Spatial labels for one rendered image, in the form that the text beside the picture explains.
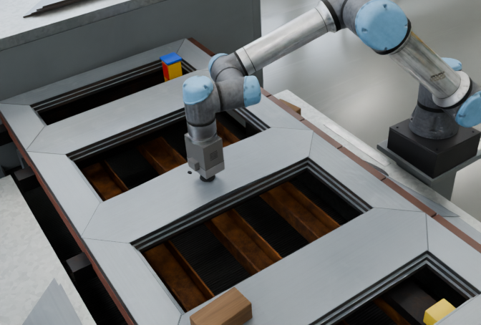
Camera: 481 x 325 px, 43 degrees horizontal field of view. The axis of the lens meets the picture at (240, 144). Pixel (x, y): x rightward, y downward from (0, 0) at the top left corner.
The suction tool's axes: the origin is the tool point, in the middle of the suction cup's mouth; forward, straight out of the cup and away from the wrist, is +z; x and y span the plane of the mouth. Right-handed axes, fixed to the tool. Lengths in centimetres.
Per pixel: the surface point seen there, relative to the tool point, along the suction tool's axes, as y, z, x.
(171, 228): 7.9, 0.8, -17.8
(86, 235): -3.5, -0.6, -35.5
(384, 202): 38.7, -0.3, 27.7
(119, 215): -4.0, -0.6, -25.8
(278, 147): 3.0, -0.4, 23.7
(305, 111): -23, 17, 60
